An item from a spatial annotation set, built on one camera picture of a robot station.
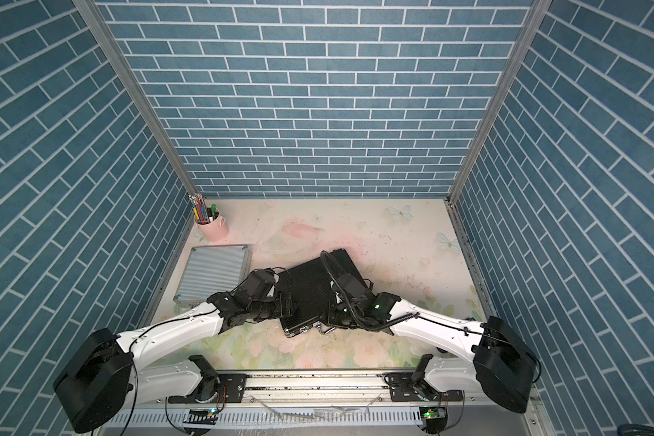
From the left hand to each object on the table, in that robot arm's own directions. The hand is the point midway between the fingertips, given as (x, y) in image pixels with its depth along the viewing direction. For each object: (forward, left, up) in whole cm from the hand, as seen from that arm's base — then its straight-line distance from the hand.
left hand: (296, 311), depth 83 cm
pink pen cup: (+31, +34, +1) cm, 46 cm away
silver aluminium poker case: (+15, +31, -1) cm, 34 cm away
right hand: (-5, -8, +5) cm, 10 cm away
